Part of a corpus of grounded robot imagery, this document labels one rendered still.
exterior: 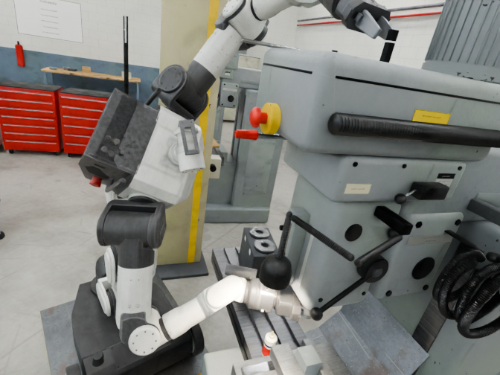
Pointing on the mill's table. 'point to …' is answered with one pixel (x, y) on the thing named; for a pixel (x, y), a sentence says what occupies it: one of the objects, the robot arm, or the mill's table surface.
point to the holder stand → (256, 247)
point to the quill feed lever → (373, 270)
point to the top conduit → (411, 130)
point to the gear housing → (370, 174)
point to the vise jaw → (284, 360)
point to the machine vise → (327, 354)
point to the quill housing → (342, 229)
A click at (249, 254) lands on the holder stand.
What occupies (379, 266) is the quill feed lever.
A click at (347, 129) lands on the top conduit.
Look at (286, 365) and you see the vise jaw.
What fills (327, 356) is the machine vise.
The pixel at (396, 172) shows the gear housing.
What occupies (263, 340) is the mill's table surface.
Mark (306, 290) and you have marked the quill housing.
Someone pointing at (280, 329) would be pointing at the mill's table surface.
